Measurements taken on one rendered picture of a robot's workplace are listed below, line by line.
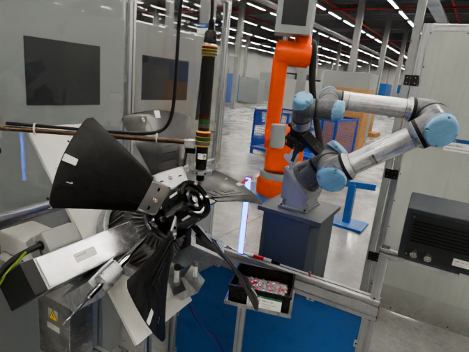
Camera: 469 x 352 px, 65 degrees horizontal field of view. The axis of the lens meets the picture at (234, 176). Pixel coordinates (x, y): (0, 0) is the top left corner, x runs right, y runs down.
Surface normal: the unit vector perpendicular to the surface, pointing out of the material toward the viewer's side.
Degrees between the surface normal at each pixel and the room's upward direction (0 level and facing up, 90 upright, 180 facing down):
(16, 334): 90
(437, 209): 15
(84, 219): 50
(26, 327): 90
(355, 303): 90
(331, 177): 112
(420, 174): 90
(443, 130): 103
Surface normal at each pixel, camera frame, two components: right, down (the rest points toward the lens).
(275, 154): -0.10, 0.25
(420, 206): -0.04, -0.88
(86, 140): 0.64, -0.06
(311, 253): 0.23, 0.27
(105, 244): 0.73, -0.46
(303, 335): -0.48, 0.18
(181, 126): 0.27, -0.61
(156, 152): 0.05, -0.45
